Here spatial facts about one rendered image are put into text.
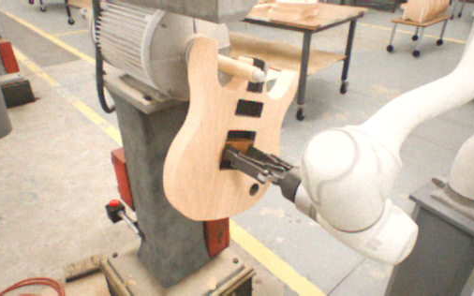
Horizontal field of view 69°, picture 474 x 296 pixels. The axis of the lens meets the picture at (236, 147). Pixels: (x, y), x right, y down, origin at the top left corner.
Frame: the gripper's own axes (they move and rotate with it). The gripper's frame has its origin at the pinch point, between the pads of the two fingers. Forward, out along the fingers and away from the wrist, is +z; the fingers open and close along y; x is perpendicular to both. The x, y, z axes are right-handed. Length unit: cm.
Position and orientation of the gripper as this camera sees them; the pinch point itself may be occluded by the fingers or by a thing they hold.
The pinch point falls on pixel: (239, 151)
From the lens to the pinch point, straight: 83.3
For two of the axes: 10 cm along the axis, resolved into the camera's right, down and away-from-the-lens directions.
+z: -6.6, -3.7, 6.5
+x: 2.6, -9.3, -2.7
